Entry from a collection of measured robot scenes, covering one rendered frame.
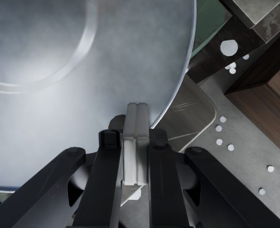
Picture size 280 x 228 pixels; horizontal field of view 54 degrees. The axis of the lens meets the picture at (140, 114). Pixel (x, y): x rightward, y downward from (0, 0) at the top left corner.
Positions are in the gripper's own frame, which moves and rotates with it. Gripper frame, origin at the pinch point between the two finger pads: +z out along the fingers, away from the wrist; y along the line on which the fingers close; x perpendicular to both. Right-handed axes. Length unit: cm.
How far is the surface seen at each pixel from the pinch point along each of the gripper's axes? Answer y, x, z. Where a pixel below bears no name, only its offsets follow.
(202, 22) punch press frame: 8.2, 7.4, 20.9
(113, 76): -2.0, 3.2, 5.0
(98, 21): -3.2, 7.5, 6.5
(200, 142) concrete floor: 22, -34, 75
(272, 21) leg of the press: 18.6, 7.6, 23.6
